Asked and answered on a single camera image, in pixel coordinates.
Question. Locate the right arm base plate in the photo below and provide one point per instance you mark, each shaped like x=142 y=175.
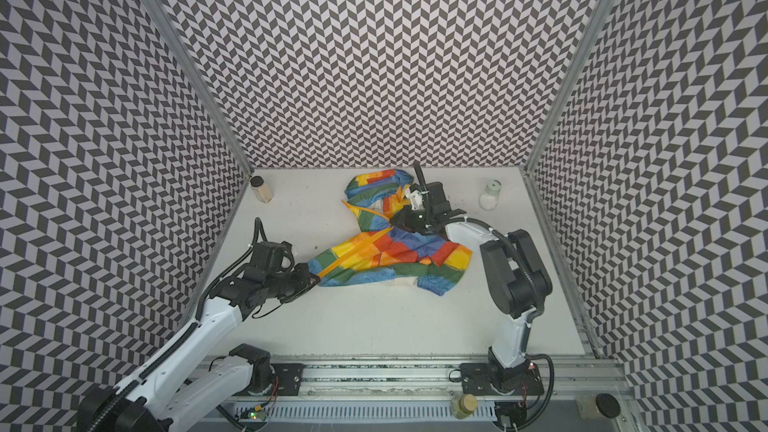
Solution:
x=481 y=380

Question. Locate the black-lid jar back left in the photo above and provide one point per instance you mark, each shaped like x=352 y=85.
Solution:
x=261 y=189

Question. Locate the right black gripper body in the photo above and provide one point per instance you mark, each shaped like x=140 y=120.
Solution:
x=429 y=194

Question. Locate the rainbow coloured jacket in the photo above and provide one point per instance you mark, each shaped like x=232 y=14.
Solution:
x=383 y=251

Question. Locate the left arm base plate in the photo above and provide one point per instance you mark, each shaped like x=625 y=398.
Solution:
x=288 y=378

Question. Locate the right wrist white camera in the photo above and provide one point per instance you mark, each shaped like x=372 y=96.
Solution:
x=415 y=198

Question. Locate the small green circuit board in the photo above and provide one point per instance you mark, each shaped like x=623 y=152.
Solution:
x=254 y=414

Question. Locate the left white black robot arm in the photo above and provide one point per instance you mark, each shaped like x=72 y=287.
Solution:
x=159 y=395

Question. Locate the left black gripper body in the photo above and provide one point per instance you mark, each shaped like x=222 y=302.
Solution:
x=288 y=282

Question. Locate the aluminium front rail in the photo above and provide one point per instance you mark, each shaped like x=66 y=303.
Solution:
x=385 y=379

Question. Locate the tan-lid jar on rail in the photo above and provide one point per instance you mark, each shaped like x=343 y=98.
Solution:
x=464 y=406

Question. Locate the white bottle back right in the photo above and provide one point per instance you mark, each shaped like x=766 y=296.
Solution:
x=489 y=198

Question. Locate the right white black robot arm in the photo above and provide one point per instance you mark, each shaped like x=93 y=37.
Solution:
x=515 y=275

